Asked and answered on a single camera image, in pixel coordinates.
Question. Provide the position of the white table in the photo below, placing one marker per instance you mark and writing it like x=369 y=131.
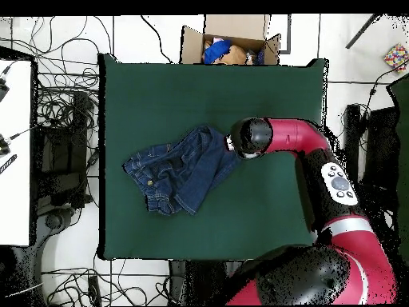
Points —
x=16 y=192

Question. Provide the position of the blue denim jeans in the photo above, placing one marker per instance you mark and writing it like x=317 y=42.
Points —
x=191 y=160

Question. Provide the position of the open cardboard box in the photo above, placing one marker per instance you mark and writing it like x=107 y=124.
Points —
x=233 y=27

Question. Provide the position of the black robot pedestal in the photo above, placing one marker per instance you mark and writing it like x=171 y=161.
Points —
x=204 y=281

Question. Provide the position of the black power strip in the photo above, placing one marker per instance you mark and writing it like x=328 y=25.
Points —
x=94 y=291

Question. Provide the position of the dark green table cloth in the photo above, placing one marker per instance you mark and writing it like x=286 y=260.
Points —
x=191 y=96

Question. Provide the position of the colourful dotted cloth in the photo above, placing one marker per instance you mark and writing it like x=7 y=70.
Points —
x=396 y=57

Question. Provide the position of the tan fabric item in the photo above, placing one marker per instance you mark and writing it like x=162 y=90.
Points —
x=236 y=56

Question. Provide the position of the black metal rod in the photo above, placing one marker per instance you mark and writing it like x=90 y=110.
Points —
x=362 y=31

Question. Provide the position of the bright blue cloth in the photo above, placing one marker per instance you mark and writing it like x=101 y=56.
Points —
x=217 y=51

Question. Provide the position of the green covered side table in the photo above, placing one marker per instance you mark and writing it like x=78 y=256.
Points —
x=404 y=160

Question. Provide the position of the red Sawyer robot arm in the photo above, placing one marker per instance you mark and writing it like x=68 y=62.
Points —
x=303 y=134

